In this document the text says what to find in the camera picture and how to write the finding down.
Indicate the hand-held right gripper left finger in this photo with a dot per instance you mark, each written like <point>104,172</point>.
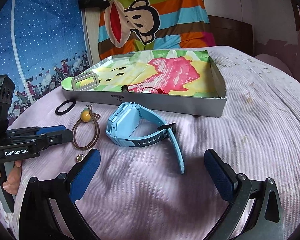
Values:
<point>86,172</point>

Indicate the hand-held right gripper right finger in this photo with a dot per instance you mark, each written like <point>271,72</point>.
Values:
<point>218,172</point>

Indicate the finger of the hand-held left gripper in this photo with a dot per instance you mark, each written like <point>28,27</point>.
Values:
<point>59,138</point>
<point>52,129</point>

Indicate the beige hair claw clip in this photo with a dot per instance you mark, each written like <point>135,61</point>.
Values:
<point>76,82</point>

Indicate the light blue smart watch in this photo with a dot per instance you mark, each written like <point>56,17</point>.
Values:
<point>122,123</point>

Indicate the small black hair clip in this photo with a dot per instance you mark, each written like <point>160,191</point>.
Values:
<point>124,89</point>

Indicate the grey box with colourful lining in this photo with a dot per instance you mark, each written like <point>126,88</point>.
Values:
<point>165,75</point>

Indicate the person's left hand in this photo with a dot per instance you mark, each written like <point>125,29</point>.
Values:
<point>12,178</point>

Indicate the blue dotted fabric wardrobe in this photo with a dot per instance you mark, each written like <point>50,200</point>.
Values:
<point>45,30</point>

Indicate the pink pillow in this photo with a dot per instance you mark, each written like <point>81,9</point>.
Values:
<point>272,62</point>

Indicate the dark wooden headboard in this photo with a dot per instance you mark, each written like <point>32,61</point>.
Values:
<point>230,32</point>

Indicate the striped monkey print cloth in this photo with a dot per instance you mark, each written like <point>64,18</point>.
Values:
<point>177,12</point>

